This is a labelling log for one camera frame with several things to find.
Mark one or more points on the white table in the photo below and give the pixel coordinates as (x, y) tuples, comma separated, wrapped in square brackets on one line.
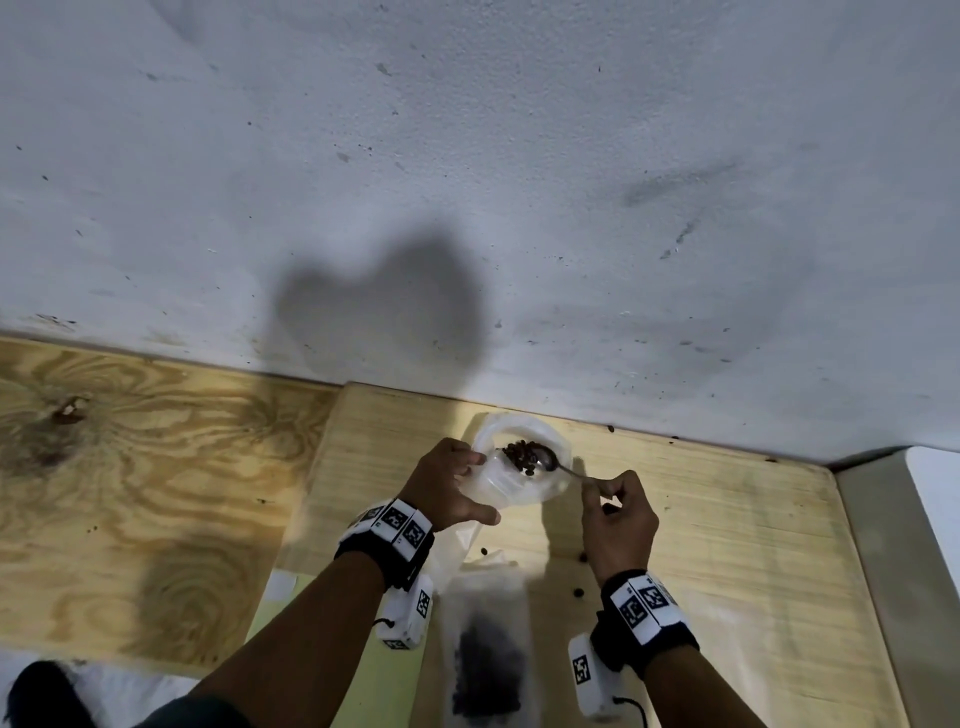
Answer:
[(907, 555)]

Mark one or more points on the person's dark green shirt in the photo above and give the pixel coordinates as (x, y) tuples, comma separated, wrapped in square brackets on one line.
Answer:
[(195, 712)]

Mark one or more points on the clear zip plastic bag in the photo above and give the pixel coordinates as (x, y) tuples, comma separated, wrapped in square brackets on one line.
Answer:
[(495, 484), (487, 592)]

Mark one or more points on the person's left forearm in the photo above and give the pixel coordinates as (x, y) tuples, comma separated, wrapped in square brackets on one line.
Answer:
[(300, 652)]

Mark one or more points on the black right wristband with markers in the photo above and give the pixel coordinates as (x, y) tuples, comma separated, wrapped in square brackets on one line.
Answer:
[(645, 630)]

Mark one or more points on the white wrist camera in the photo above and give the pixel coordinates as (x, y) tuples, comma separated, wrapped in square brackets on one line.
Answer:
[(405, 619), (592, 679)]

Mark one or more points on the black left wristband with markers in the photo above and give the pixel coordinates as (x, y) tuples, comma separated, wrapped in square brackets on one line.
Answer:
[(386, 555)]

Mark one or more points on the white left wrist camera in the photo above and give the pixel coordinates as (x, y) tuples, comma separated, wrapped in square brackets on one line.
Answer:
[(405, 619)]

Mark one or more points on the person's right hand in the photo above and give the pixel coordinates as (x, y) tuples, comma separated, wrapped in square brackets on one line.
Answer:
[(622, 532)]

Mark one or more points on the plywood board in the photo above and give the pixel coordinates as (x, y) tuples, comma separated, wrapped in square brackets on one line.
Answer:
[(150, 510)]

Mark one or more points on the person's left hand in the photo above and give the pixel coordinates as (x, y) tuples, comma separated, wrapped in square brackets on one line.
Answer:
[(435, 491)]

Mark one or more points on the translucent plastic bowl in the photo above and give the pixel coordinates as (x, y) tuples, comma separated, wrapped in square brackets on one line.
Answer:
[(559, 450)]

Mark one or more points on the stack of plastic bags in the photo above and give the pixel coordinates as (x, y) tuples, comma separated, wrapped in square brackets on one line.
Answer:
[(720, 660)]

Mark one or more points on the metal spoon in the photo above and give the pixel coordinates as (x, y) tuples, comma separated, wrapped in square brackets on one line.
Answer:
[(547, 459)]

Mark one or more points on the brown coffee beans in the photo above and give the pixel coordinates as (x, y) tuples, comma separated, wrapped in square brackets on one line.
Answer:
[(517, 456)]

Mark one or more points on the black wristband with markers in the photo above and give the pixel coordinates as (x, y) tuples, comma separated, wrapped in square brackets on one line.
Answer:
[(386, 555), (645, 630)]

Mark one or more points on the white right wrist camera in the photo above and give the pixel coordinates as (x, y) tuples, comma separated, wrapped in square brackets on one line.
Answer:
[(592, 679)]

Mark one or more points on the yellow-green backing sheet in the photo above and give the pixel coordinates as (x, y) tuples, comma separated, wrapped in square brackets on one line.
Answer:
[(375, 697)]

